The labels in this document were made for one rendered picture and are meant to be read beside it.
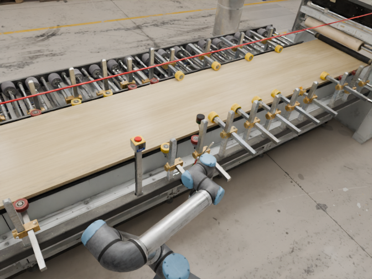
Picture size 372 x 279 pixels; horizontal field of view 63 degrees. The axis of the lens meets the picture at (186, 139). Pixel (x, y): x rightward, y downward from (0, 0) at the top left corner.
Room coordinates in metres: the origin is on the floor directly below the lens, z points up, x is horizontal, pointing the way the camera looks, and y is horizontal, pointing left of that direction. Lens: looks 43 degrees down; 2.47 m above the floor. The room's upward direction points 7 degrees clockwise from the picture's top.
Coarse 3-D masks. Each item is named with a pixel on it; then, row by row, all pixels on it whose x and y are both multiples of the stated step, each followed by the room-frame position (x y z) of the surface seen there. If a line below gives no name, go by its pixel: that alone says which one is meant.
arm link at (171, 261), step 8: (168, 256) 0.78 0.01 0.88; (176, 256) 0.79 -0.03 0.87; (160, 264) 0.75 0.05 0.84; (168, 264) 0.74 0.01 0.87; (176, 264) 0.75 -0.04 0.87; (184, 264) 0.75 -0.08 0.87; (160, 272) 0.72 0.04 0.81; (168, 272) 0.70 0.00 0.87; (176, 272) 0.70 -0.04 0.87; (184, 272) 0.71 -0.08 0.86
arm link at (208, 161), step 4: (204, 156) 1.15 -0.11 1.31; (208, 156) 1.16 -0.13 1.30; (212, 156) 1.16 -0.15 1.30; (200, 160) 1.12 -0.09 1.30; (204, 160) 1.12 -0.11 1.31; (208, 160) 1.13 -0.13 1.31; (212, 160) 1.13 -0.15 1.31; (204, 164) 1.10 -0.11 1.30; (208, 164) 1.10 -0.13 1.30; (212, 164) 1.10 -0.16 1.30; (208, 168) 1.09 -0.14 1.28; (212, 168) 1.10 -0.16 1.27; (208, 172) 1.08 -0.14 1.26; (212, 172) 1.11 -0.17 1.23; (208, 176) 1.10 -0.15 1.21; (212, 176) 1.12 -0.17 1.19
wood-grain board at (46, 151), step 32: (256, 64) 3.06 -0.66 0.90; (288, 64) 3.15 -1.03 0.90; (320, 64) 3.26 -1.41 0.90; (352, 64) 3.36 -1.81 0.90; (128, 96) 2.16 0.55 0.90; (160, 96) 2.22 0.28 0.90; (192, 96) 2.29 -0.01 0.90; (224, 96) 2.36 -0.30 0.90; (288, 96) 2.53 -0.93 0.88; (0, 128) 1.56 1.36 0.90; (32, 128) 1.61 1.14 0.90; (64, 128) 1.65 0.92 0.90; (96, 128) 1.70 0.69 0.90; (128, 128) 1.75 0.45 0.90; (160, 128) 1.79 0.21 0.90; (192, 128) 1.84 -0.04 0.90; (0, 160) 1.27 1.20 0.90; (32, 160) 1.31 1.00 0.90; (64, 160) 1.34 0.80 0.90; (96, 160) 1.38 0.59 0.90; (0, 192) 1.03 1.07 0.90; (32, 192) 1.06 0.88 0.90
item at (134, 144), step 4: (136, 136) 1.33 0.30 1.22; (140, 136) 1.33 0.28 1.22; (132, 140) 1.29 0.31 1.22; (144, 140) 1.31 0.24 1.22; (132, 144) 1.28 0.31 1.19; (136, 144) 1.26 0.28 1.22; (144, 144) 1.29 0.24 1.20; (132, 148) 1.28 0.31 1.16; (136, 148) 1.26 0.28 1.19; (144, 148) 1.29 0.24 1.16; (136, 152) 1.26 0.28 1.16
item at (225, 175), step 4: (192, 144) 1.73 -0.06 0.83; (196, 148) 1.69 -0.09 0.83; (216, 164) 1.52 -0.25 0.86; (216, 168) 1.50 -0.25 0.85; (220, 168) 1.49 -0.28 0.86; (220, 172) 1.46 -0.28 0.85; (224, 172) 1.46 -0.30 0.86; (224, 176) 1.43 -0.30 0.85; (228, 176) 1.43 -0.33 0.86; (228, 180) 1.40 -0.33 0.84
